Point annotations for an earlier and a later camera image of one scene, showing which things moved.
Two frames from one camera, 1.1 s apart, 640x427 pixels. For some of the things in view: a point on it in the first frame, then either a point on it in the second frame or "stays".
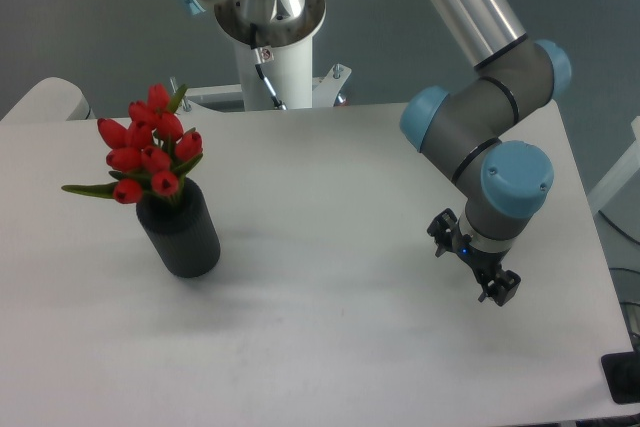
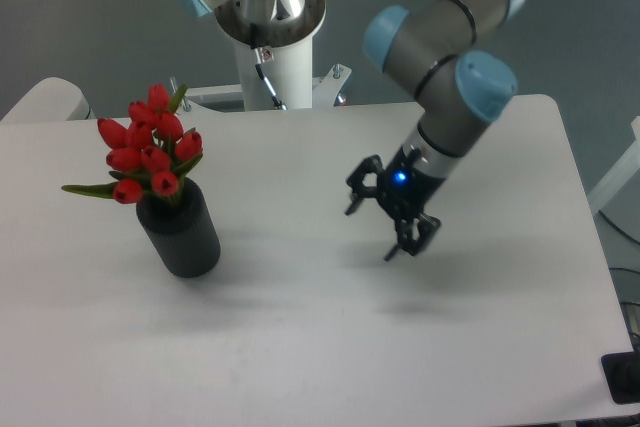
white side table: (52, 99) stays
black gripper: (498, 289) -> (405, 190)
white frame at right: (620, 174) stays
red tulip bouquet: (152, 150) stays
